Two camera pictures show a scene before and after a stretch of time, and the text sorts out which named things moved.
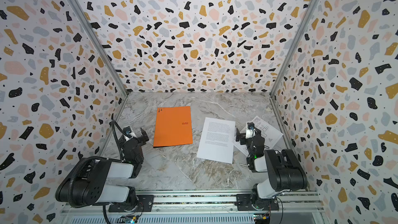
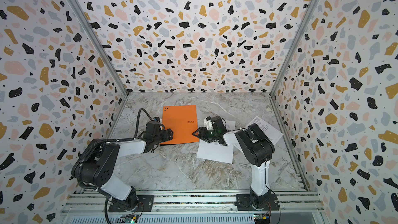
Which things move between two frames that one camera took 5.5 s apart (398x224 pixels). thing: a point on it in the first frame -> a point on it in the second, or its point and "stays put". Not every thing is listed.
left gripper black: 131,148 -> 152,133
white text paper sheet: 217,140 stays put
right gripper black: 246,138 -> 203,134
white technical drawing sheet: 270,135 stays put
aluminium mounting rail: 205,203 stays put
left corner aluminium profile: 115,75 stays put
